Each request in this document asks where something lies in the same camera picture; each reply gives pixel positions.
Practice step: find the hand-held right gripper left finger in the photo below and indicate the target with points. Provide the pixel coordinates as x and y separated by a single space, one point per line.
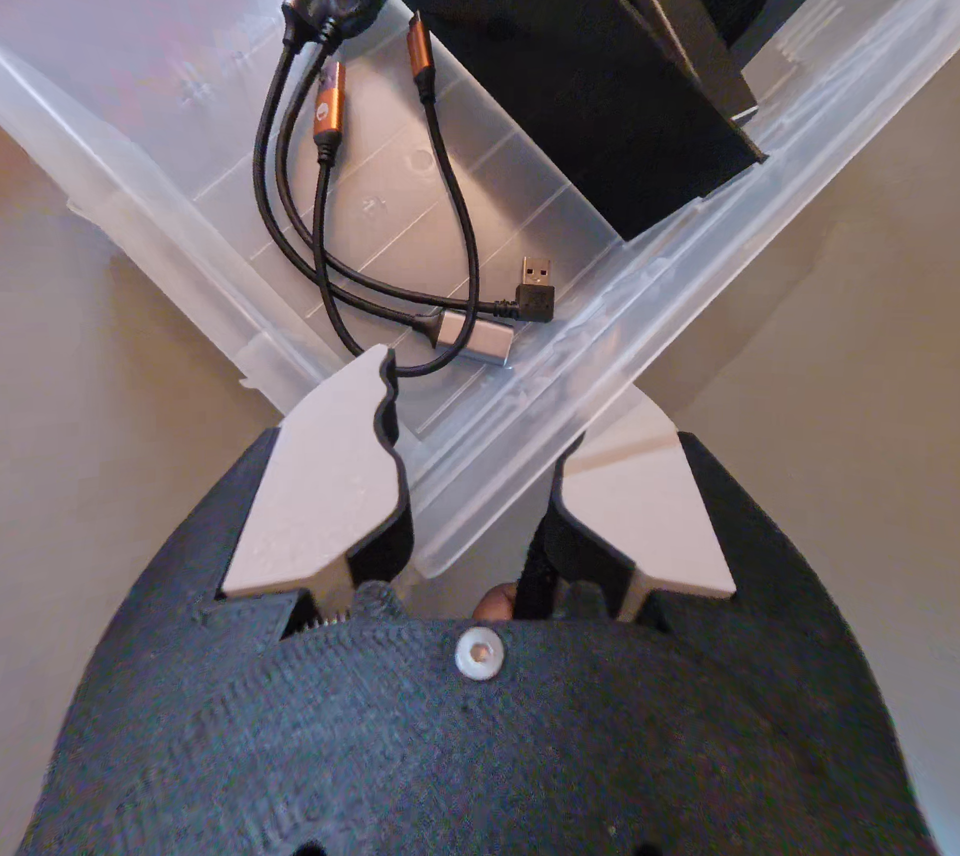
322 488

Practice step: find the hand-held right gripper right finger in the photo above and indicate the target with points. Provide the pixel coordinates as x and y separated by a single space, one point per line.
645 518

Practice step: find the clear plastic storage bin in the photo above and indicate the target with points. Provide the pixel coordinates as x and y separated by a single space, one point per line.
390 196

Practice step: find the black usb hub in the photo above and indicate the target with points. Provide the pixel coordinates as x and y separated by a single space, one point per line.
540 91

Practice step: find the person's right hand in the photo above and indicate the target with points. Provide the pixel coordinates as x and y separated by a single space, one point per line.
495 601

